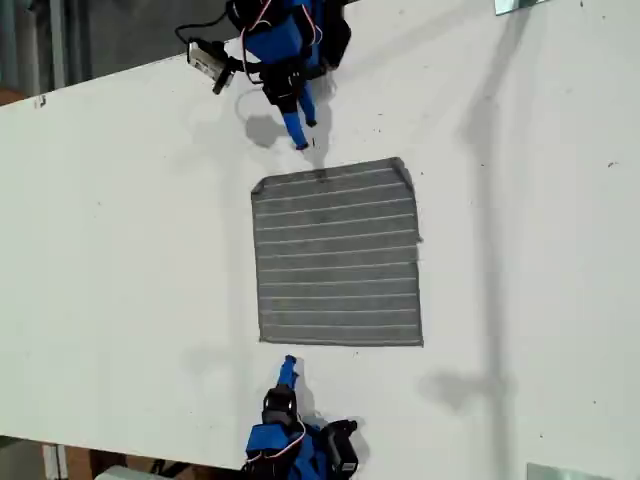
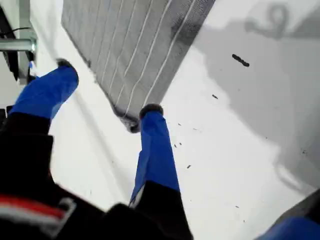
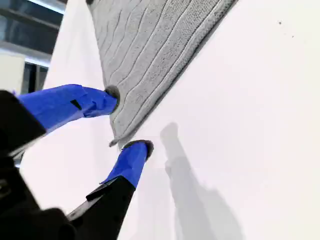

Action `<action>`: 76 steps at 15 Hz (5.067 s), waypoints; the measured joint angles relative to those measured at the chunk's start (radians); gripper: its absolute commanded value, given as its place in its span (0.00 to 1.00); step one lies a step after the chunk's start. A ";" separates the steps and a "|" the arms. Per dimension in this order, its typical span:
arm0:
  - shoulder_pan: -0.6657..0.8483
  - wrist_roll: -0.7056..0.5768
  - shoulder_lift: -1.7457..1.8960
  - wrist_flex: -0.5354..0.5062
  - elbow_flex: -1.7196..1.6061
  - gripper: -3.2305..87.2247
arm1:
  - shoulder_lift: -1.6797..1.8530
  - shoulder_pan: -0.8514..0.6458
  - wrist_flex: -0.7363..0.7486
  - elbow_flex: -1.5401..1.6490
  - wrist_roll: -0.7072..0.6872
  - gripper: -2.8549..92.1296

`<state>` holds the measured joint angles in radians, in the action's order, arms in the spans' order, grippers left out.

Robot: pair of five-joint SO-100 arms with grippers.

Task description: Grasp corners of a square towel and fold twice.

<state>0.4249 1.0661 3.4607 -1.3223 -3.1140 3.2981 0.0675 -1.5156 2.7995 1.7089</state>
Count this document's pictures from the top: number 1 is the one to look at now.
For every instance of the grey striped square towel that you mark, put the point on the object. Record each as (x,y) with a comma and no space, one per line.
(340,260)

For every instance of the brown cardboard box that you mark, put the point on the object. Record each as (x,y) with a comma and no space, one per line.
(80,462)

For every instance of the white table leg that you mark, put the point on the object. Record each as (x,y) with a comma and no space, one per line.
(54,462)

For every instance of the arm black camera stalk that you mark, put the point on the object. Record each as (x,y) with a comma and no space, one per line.
(242,63)

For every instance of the arm wrist camera box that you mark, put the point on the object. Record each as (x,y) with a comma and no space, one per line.
(342,445)
(202,60)

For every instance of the steel table bracket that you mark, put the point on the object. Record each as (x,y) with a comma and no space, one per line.
(515,5)

